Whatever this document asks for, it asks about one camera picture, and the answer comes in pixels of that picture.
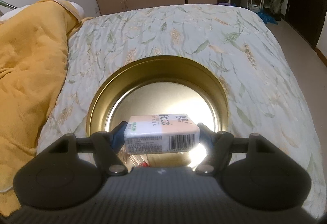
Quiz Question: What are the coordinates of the yellow quilted blanket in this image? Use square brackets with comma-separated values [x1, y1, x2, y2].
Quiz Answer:
[1, 0, 85, 216]

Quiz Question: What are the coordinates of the round gold green tin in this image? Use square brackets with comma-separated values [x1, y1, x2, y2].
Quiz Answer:
[86, 55, 229, 171]

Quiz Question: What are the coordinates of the blue cloth on floor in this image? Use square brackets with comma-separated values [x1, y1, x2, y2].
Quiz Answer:
[257, 10, 278, 25]

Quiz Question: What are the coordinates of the floral light green bedspread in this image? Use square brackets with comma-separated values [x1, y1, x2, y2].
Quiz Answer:
[37, 5, 326, 217]

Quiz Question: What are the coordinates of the pink white tissue pack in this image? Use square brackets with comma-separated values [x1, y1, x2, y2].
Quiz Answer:
[124, 114, 200, 154]

